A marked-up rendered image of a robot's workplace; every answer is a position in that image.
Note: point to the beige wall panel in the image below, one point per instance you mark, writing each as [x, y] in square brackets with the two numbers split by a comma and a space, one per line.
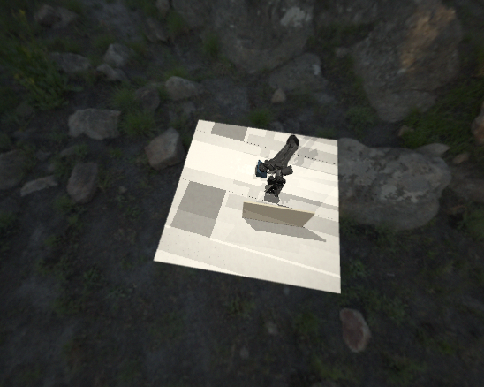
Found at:
[276, 214]

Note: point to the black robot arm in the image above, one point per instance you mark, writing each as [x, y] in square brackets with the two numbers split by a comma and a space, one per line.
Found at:
[292, 144]

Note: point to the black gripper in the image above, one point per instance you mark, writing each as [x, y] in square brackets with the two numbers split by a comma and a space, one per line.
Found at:
[278, 185]

